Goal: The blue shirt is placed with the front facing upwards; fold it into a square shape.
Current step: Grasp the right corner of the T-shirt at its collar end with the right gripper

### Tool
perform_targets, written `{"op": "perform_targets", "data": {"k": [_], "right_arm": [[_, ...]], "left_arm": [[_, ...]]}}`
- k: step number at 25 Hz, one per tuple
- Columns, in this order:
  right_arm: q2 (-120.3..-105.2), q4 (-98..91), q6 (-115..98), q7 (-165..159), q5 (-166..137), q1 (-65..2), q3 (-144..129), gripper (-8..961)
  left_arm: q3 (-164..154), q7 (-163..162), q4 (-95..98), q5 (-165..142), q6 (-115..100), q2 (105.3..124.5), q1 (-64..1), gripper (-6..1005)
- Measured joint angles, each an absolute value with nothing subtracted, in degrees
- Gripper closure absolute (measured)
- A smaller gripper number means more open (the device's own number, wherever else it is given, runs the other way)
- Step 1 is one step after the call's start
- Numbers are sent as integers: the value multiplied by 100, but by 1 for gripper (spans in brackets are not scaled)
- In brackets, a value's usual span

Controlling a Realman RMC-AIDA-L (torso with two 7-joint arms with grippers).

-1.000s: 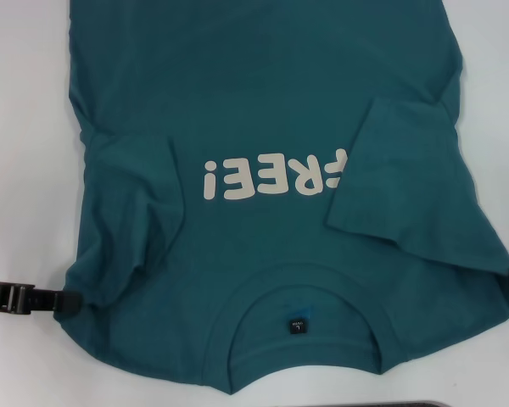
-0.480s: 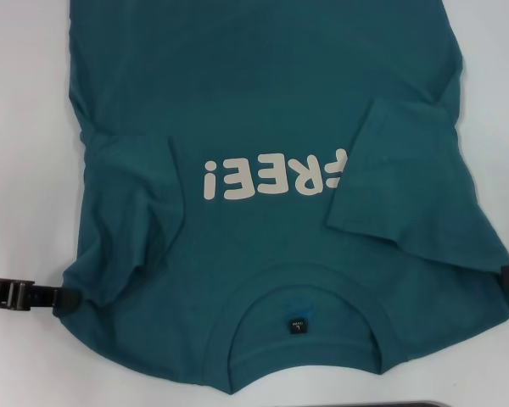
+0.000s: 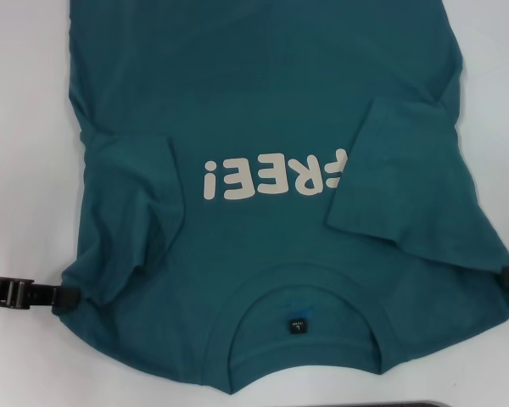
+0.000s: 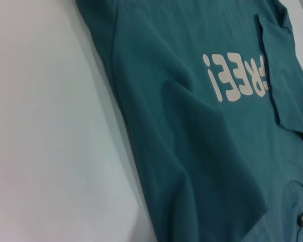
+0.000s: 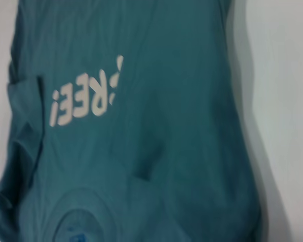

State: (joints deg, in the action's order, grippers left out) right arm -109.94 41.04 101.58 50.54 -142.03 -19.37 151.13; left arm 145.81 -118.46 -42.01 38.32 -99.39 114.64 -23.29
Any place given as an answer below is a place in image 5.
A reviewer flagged teal T-shirt with FREE print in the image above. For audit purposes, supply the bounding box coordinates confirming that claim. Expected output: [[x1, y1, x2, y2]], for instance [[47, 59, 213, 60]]
[[0, 0, 271, 242]]

